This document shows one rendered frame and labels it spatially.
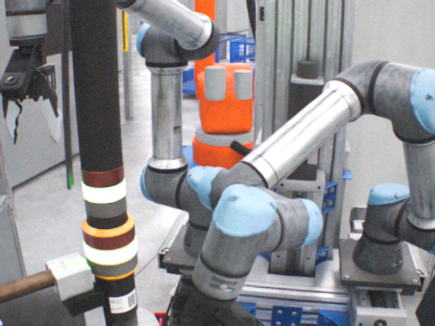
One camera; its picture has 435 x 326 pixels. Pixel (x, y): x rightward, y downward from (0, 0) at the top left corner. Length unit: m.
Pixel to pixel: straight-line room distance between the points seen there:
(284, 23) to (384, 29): 1.10
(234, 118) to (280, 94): 3.12
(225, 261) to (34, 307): 0.26
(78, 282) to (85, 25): 0.19
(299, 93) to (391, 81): 0.37
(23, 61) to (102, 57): 0.55
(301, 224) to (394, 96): 0.34
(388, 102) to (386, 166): 1.60
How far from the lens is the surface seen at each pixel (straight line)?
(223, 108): 4.36
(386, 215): 1.22
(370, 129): 2.38
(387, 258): 1.29
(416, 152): 0.97
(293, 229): 0.66
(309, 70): 1.21
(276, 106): 1.31
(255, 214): 0.58
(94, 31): 0.32
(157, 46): 1.20
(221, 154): 4.44
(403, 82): 0.89
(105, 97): 0.32
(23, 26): 0.87
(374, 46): 2.29
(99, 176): 0.34
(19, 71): 0.84
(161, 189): 1.30
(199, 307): 0.69
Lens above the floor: 1.75
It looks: 21 degrees down
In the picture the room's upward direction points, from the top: straight up
